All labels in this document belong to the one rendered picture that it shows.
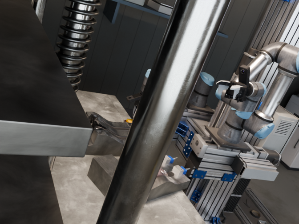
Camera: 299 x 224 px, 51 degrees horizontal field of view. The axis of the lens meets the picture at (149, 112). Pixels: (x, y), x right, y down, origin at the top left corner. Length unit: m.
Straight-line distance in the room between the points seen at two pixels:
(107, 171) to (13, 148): 1.08
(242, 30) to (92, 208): 3.56
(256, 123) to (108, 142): 0.84
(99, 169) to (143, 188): 1.08
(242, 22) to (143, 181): 4.13
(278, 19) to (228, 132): 0.76
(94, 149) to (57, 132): 1.33
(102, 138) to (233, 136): 0.79
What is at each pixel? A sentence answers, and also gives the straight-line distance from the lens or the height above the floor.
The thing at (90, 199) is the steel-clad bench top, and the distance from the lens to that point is 1.49.
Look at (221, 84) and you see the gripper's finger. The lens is 1.43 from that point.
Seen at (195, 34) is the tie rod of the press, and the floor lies 1.70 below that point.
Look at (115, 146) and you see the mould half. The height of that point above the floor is 0.87.
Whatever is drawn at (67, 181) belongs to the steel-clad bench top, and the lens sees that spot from 1.55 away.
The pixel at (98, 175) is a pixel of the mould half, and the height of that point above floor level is 0.86.
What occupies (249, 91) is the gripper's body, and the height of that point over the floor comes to 1.44.
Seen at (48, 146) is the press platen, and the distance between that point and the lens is 0.44.
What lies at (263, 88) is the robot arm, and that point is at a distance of 1.65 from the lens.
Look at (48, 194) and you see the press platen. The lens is 0.70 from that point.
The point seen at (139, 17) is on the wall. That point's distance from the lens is 3.93.
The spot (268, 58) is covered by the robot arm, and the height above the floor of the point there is 1.58.
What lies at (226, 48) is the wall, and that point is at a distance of 4.50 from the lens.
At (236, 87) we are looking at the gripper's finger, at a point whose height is 1.46.
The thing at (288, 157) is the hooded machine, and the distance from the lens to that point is 4.99.
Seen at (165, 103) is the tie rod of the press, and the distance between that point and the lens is 0.39.
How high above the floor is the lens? 1.74
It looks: 21 degrees down
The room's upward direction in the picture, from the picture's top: 21 degrees clockwise
